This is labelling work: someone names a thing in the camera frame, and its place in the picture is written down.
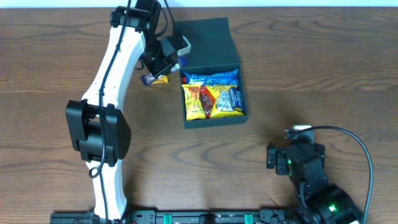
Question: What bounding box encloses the small yellow candy packet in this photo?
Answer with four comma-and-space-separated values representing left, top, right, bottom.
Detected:
152, 75, 169, 85

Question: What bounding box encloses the dark blue candy bar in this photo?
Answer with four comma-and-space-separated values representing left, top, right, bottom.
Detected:
140, 54, 189, 86

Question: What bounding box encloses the dark green box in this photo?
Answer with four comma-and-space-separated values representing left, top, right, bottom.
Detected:
175, 17, 249, 129

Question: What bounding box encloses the yellow orange snack packet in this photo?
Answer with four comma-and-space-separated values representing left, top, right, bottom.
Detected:
182, 84, 206, 121

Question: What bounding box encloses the red candy bag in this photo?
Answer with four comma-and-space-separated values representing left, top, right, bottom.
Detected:
200, 85, 215, 119

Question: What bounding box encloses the large yellow snack bag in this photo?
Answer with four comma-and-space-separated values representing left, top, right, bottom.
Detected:
206, 85, 244, 119

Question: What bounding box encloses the blue eclipse gum pack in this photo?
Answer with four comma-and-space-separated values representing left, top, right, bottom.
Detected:
229, 87, 244, 112

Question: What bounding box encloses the blue snack bar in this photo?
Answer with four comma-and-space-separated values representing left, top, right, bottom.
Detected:
183, 69, 239, 85

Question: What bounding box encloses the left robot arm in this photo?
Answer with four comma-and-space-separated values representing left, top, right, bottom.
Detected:
50, 1, 191, 223

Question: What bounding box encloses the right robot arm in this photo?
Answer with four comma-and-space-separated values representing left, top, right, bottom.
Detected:
267, 141, 364, 224

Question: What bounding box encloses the right black cable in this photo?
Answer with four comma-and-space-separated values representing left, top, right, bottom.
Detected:
285, 125, 374, 224

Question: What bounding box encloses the black cable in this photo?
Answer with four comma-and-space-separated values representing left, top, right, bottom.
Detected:
285, 125, 374, 224
88, 0, 178, 224

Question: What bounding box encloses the black mounting rail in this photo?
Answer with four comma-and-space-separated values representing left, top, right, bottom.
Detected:
49, 208, 304, 224

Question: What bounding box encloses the left black cable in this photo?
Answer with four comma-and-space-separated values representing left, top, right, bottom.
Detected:
88, 0, 178, 224

